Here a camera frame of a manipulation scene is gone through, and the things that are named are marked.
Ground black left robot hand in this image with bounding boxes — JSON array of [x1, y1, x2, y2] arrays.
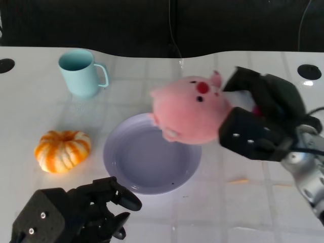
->
[[10, 176, 143, 243]]

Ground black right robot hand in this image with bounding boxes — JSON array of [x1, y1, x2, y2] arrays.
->
[[218, 66, 308, 162]]

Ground pink plush beaver doll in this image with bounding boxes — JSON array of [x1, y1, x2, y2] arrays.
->
[[147, 70, 263, 145]]

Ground lavender round plate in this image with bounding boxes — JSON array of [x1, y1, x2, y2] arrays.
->
[[103, 113, 203, 195]]

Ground orange white striped pumpkin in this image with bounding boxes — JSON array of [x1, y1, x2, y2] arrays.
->
[[34, 130, 92, 174]]

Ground black sofa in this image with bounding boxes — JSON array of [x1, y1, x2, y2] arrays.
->
[[0, 0, 324, 59]]

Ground light blue mug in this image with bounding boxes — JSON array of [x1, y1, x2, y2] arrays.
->
[[58, 49, 110, 99]]

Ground black round cable grommet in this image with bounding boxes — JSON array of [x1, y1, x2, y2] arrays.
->
[[296, 64, 322, 80], [0, 58, 15, 74]]

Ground thin black cable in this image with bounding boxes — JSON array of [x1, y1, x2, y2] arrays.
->
[[297, 0, 314, 52], [168, 0, 183, 59]]

